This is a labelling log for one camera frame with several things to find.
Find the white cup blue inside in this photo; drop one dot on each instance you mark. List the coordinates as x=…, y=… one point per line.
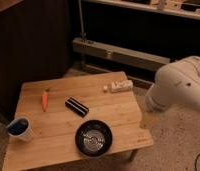
x=20, y=129

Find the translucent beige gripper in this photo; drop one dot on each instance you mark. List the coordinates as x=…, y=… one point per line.
x=149, y=119

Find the grey vertical metal pole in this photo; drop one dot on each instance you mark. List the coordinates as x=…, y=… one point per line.
x=83, y=34

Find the orange toy carrot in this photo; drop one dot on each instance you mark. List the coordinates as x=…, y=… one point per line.
x=44, y=99

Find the black round bowl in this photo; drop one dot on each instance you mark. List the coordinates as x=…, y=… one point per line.
x=93, y=138

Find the black rectangular block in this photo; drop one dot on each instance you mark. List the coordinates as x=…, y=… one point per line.
x=77, y=107

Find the long wooden shelf plank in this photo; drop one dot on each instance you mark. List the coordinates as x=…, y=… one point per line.
x=118, y=54

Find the low wooden table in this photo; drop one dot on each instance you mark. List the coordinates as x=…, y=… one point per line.
x=53, y=140

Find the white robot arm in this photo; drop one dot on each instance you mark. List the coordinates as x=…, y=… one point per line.
x=175, y=83

